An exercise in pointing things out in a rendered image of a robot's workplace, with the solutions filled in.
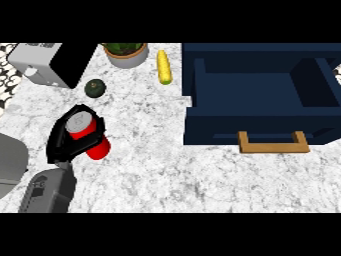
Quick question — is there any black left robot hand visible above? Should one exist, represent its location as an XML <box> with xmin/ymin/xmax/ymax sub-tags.
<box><xmin>45</xmin><ymin>103</ymin><xmax>107</xmax><ymax>165</ymax></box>

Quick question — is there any red can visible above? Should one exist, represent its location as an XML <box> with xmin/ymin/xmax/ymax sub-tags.
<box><xmin>66</xmin><ymin>112</ymin><xmax>113</xmax><ymax>161</ymax></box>

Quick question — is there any dark blue drawer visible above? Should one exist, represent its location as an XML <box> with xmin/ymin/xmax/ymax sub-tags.
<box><xmin>181</xmin><ymin>43</ymin><xmax>341</xmax><ymax>146</ymax></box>

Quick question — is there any dark green avocado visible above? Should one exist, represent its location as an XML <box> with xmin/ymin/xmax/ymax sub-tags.
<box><xmin>83</xmin><ymin>78</ymin><xmax>108</xmax><ymax>99</ymax></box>

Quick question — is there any grey and black toaster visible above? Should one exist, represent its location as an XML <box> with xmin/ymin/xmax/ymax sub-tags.
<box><xmin>7</xmin><ymin>43</ymin><xmax>100</xmax><ymax>90</ymax></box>

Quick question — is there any potted green plant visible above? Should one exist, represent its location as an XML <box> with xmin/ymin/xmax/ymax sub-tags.
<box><xmin>101</xmin><ymin>43</ymin><xmax>151</xmax><ymax>70</ymax></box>

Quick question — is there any yellow corn cob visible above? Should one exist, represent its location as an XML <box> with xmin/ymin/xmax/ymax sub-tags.
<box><xmin>156</xmin><ymin>49</ymin><xmax>173</xmax><ymax>86</ymax></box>

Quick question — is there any wooden drawer handle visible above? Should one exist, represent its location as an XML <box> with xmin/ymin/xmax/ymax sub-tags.
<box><xmin>237</xmin><ymin>130</ymin><xmax>312</xmax><ymax>154</ymax></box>

